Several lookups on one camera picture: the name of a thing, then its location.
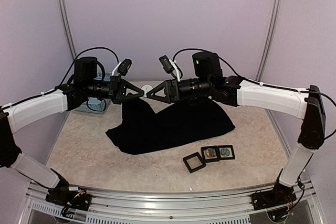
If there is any right black square frame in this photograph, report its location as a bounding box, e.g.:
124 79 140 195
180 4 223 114
217 145 235 160

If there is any middle black square frame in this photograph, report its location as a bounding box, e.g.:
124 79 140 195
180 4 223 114
201 145 220 163

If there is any black garment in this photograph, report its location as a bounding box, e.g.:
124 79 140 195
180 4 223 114
106 98 235 155

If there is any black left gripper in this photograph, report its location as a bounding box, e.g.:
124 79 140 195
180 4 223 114
85 75 144 104

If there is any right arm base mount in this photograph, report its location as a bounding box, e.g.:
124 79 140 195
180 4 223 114
251 176 305 210

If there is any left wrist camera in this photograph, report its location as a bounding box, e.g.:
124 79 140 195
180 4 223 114
73 56 132 84

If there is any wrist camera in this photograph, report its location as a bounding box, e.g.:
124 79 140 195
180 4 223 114
73 56 132 84
159 52 224 82

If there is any red round brooch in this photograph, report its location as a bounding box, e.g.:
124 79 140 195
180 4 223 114
141 84 153 93

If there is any left black square frame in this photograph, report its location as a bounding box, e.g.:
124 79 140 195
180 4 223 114
183 152 206 173

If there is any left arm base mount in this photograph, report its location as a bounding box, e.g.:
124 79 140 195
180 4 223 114
45 169 92 218

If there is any green round brooch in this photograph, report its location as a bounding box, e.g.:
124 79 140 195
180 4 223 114
220 148 230 157

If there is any right aluminium corner post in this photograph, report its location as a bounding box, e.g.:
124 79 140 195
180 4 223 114
255 0 281 81

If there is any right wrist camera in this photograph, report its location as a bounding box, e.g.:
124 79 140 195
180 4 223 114
159 52 224 82

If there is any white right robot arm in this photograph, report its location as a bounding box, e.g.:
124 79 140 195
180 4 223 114
146 76 326 205

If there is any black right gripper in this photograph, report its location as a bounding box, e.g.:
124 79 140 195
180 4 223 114
145 77 212 104

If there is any light blue plastic basket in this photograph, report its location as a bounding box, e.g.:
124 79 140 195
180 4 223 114
75 71 112 116

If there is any front aluminium rail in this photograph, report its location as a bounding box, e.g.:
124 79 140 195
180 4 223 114
25 179 318 224

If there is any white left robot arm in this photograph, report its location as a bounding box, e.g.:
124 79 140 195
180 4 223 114
1 76 144 206

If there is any black square frame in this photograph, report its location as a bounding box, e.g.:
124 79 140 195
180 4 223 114
183 152 206 173
217 145 235 160
201 145 220 163

